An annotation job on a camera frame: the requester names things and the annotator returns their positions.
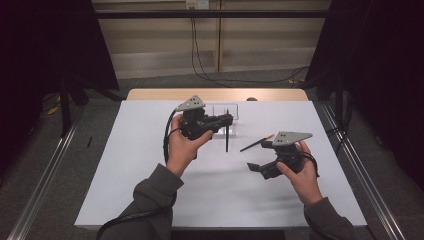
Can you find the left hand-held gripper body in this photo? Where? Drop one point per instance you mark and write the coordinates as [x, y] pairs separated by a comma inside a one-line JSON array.
[[195, 125]]

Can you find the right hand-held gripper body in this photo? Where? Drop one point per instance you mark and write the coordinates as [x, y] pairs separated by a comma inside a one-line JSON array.
[[286, 155]]

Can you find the clear acrylic pen holder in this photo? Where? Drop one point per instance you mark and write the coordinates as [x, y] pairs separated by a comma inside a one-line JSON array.
[[235, 111]]

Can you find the black pencil with orange tip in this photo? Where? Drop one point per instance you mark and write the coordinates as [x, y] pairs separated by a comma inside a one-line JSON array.
[[251, 145]]

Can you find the black pen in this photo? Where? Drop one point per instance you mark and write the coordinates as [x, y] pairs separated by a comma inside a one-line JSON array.
[[227, 140]]

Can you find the person's left hand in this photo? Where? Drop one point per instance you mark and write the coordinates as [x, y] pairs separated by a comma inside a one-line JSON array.
[[181, 150]]

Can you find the person's right hand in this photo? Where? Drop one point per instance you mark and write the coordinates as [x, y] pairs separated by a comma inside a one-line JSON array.
[[306, 181]]

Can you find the wooden table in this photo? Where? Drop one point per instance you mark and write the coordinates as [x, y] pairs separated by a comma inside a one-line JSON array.
[[160, 94]]

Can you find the white table cover sheet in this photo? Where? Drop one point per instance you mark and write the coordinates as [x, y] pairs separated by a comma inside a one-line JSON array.
[[213, 193]]

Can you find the black metal stand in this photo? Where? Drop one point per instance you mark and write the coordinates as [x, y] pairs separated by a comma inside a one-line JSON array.
[[65, 110]]

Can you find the black curtain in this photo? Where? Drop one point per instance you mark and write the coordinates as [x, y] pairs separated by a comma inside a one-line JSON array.
[[383, 66], [40, 50]]

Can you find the wooden wall post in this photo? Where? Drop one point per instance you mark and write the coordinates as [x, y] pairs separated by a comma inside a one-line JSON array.
[[219, 36]]

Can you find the aluminium floor rail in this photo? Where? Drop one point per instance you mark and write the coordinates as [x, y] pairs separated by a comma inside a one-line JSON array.
[[376, 200], [43, 186]]

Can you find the black horizontal frame bar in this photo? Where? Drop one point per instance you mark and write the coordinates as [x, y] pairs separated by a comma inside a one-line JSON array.
[[213, 14]]

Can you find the white wall socket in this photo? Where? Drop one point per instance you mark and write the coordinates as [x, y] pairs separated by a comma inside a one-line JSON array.
[[197, 4]]

